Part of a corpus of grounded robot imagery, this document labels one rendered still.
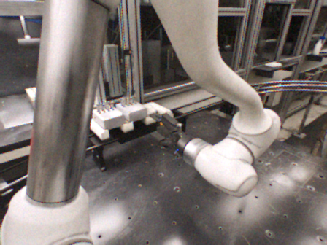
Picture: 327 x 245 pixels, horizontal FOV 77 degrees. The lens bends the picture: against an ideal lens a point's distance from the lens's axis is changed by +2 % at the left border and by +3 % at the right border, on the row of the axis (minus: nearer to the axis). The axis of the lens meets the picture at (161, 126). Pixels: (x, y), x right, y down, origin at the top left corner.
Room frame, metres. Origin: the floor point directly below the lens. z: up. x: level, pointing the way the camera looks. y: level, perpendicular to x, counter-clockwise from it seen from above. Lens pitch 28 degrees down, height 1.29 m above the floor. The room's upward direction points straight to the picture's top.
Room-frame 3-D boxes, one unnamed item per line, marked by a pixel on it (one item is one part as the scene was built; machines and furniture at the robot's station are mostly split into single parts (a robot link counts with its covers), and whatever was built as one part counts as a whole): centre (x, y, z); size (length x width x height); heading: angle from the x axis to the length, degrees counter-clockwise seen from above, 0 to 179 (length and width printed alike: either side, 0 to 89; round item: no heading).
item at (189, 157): (0.53, -0.12, 0.91); 0.09 x 0.06 x 0.09; 127
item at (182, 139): (0.59, -0.07, 0.91); 0.09 x 0.07 x 0.08; 37
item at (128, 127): (0.87, 0.14, 0.84); 0.36 x 0.14 x 0.10; 128
